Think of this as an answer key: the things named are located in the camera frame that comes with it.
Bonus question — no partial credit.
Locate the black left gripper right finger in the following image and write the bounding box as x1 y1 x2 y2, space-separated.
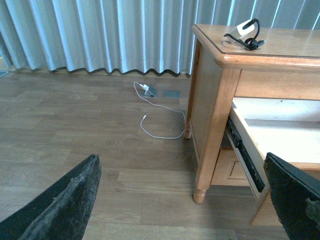
263 152 320 240

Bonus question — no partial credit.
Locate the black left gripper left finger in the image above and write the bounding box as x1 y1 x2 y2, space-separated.
0 154 102 240

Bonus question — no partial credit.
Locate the wooden drawer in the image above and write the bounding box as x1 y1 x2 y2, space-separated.
210 149 250 186
225 97 320 226

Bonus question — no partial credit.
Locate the white charger with black cable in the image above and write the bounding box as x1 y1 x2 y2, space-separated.
223 18 266 51

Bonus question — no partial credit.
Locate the light wooden nightstand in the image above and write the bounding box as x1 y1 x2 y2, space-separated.
183 23 320 205

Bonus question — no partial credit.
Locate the open metal floor socket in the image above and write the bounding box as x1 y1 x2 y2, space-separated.
141 84 158 98

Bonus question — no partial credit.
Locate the closed metal floor socket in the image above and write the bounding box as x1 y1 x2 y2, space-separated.
163 90 181 99

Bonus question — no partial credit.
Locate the pale green pleated curtain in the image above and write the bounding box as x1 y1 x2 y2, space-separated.
0 0 320 74

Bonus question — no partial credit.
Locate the white floor charging cable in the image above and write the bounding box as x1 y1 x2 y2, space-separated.
132 81 187 140

